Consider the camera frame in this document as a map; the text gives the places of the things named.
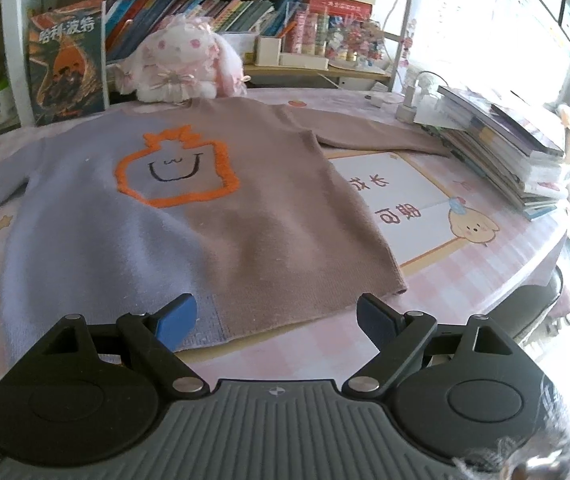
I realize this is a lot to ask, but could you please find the purple and tan sweater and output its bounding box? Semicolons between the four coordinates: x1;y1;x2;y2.
0;97;453;366

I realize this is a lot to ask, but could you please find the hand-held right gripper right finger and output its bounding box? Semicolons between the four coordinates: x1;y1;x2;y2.
341;294;516;401

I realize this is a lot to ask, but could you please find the small white desk fan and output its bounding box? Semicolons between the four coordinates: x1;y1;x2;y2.
396;71;440;122

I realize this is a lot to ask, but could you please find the row of small figurines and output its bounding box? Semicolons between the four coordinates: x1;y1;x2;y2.
295;12;396;68

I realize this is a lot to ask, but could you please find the red boxed book set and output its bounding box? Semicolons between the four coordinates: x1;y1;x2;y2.
307;0;376;23

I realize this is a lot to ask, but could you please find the pink white plush bunny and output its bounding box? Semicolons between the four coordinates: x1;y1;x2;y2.
110;15;252;106

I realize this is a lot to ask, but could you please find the dark fantasy novel book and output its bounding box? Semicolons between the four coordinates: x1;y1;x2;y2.
26;0;110;127

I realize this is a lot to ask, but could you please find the black office chair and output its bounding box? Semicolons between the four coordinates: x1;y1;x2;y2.
485;265;566;341

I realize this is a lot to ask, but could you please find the white shelf unit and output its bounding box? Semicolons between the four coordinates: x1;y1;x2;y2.
0;0;418;128

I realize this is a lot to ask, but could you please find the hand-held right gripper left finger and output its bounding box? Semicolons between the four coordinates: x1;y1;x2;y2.
40;294;210;401

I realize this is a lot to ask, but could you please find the stack of magazines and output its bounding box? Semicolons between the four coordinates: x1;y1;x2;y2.
415;85;570;221

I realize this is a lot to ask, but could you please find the row of colourful shelf books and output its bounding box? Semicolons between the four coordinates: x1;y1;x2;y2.
102;0;310;63

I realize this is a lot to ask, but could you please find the white storage box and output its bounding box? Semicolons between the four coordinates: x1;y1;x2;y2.
255;35;283;66

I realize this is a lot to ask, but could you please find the pink checkered cartoon desk mat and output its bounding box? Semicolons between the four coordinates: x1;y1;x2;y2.
0;87;570;451

